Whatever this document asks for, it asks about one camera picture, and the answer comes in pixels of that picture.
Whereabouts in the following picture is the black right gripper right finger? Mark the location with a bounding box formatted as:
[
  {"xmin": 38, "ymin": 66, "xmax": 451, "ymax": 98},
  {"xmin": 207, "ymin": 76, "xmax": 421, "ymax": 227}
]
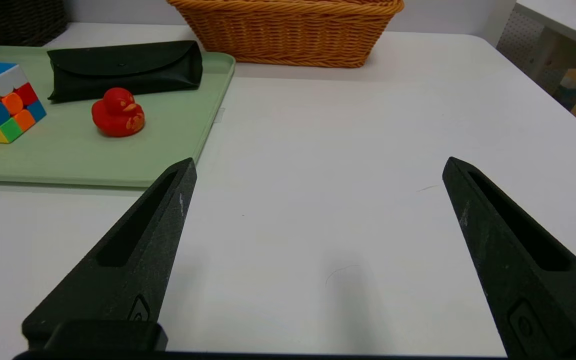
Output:
[{"xmin": 442, "ymin": 156, "xmax": 576, "ymax": 360}]

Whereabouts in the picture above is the dark brown wicker basket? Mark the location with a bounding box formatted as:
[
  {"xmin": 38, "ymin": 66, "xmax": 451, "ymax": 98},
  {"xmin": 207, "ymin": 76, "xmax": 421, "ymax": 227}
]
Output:
[{"xmin": 0, "ymin": 0, "xmax": 69, "ymax": 49}]

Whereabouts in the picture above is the black glasses case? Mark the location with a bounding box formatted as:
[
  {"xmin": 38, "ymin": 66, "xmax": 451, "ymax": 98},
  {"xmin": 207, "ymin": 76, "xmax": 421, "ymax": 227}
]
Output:
[{"xmin": 47, "ymin": 40, "xmax": 204, "ymax": 104}]

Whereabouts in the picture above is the light green plastic tray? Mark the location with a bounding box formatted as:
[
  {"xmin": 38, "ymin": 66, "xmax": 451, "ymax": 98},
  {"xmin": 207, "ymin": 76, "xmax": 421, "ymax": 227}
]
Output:
[{"xmin": 0, "ymin": 46, "xmax": 236, "ymax": 188}]

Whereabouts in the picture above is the red rubber duck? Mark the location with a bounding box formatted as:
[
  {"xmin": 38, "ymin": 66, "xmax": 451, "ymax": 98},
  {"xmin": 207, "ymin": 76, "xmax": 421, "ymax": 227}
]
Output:
[{"xmin": 91, "ymin": 87, "xmax": 146, "ymax": 138}]

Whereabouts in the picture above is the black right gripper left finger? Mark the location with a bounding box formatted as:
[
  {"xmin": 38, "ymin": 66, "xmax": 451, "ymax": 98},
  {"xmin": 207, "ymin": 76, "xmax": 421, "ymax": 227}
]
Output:
[{"xmin": 22, "ymin": 157, "xmax": 198, "ymax": 350}]

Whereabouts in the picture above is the orange wicker basket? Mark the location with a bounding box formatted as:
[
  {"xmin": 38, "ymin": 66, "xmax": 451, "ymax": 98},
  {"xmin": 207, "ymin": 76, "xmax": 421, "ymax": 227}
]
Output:
[{"xmin": 166, "ymin": 0, "xmax": 405, "ymax": 68}]

